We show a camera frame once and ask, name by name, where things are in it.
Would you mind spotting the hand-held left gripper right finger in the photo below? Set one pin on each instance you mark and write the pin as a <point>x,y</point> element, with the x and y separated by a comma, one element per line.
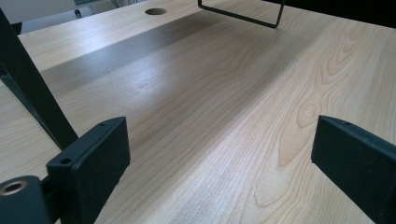
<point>358,165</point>

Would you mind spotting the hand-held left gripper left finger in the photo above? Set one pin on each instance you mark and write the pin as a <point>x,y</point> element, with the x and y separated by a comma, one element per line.
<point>90,168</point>

